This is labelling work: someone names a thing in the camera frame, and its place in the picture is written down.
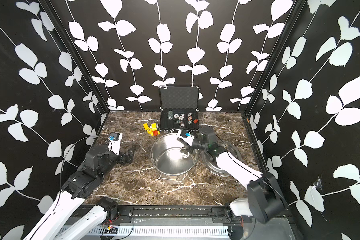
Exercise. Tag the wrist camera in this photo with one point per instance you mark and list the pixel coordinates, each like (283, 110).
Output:
(115, 142)
(185, 137)

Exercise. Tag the steel pot lid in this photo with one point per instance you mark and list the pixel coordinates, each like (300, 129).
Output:
(221, 161)

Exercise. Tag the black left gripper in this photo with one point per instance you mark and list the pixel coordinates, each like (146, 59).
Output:
(124, 159)

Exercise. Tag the black poker chip case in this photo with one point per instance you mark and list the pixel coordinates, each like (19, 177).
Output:
(183, 101)

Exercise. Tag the large steel pot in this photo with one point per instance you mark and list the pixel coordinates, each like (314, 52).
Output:
(166, 158)

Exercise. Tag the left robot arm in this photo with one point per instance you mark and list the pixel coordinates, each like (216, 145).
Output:
(99, 161)

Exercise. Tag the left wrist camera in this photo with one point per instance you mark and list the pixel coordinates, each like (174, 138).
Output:
(115, 142)

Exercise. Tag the blue green chip stack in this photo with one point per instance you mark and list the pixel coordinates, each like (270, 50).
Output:
(170, 115)

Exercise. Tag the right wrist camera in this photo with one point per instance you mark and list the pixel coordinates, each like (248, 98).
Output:
(185, 137)

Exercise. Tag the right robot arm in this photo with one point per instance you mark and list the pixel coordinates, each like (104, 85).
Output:
(265, 199)

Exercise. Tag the long metal spoon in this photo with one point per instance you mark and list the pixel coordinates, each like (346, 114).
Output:
(185, 152)

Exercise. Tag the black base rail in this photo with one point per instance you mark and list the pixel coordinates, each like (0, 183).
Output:
(218, 214)

